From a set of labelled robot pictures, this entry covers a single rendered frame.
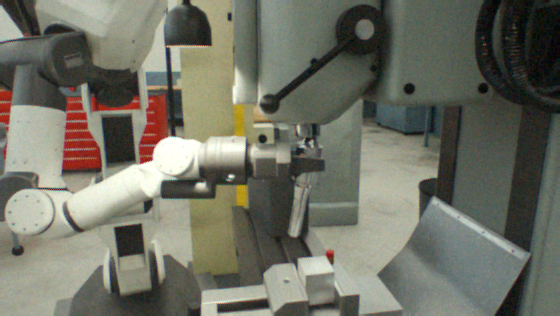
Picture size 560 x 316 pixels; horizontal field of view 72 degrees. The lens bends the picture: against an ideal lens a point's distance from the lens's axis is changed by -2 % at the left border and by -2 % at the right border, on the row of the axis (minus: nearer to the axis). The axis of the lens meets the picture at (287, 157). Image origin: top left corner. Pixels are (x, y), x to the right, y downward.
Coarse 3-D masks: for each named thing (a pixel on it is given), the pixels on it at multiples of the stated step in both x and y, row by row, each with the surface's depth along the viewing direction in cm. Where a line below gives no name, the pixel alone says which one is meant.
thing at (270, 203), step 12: (252, 180) 123; (264, 180) 111; (252, 192) 124; (264, 192) 112; (276, 192) 109; (288, 192) 110; (252, 204) 125; (264, 204) 113; (276, 204) 110; (288, 204) 111; (264, 216) 115; (276, 216) 110; (288, 216) 112; (264, 228) 116; (276, 228) 111
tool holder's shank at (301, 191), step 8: (296, 184) 74; (304, 184) 73; (296, 192) 73; (304, 192) 73; (296, 200) 74; (304, 200) 74; (296, 208) 74; (304, 208) 75; (296, 216) 74; (296, 224) 75; (288, 232) 76; (296, 232) 75
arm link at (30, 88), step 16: (0, 48) 71; (16, 48) 70; (32, 48) 69; (0, 64) 70; (16, 64) 69; (32, 64) 69; (16, 80) 69; (32, 80) 68; (48, 80) 70; (16, 96) 68; (32, 96) 68; (48, 96) 69; (64, 96) 73
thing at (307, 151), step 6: (300, 144) 71; (300, 150) 70; (306, 150) 70; (312, 150) 70; (318, 150) 70; (306, 156) 70; (312, 156) 70; (318, 156) 71; (294, 174) 72; (300, 174) 71; (306, 174) 71; (312, 174) 71
